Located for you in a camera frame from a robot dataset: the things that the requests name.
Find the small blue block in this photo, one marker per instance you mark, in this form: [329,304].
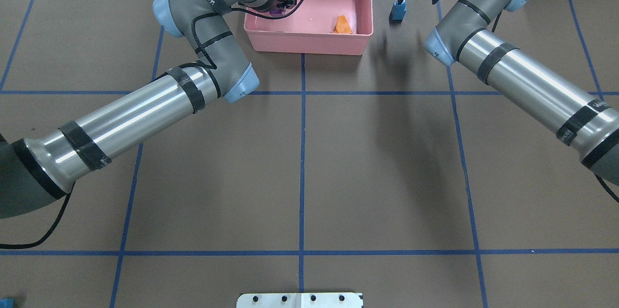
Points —
[398,12]

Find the orange sloped block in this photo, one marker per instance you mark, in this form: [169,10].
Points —
[342,26]

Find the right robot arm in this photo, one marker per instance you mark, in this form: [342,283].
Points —
[577,119]

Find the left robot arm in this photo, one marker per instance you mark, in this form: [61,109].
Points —
[36,173]

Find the pink plastic box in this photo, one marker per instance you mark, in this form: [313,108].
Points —
[309,29]

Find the long blue stud block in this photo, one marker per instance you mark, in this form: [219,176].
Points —
[7,303]

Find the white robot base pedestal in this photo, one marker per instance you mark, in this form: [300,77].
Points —
[301,300]

